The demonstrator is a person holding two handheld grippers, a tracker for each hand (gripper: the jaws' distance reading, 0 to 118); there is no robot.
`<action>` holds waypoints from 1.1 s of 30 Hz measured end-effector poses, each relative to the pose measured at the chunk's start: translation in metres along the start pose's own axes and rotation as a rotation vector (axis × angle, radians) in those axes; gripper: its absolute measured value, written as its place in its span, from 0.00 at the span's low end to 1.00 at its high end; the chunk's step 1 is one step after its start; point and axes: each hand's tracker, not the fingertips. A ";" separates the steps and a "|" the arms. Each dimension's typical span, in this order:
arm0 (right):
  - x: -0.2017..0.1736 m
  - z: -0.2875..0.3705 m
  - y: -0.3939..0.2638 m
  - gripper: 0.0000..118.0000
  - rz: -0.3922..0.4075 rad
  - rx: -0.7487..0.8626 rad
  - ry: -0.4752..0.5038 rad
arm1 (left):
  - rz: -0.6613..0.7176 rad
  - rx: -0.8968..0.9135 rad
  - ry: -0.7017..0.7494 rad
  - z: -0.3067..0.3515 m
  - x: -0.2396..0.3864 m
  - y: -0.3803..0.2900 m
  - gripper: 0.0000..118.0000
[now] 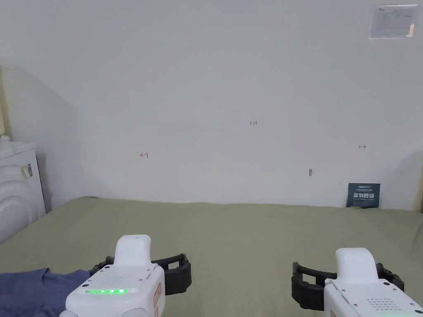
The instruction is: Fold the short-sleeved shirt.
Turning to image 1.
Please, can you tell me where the dark blue shirt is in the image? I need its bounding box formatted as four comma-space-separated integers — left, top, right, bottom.
0, 267, 91, 317

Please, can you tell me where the paper notice sheet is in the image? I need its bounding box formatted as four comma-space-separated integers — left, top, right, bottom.
369, 4, 418, 40

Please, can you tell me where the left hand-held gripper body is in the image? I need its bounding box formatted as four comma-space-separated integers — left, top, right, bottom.
59, 234, 166, 317

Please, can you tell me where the dark sign card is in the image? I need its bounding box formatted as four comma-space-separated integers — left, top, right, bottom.
346, 183, 381, 209

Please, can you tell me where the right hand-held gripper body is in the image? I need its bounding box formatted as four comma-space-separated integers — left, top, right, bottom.
324, 247, 423, 317

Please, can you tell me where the bed with pale green sheet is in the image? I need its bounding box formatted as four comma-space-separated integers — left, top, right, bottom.
0, 196, 423, 317

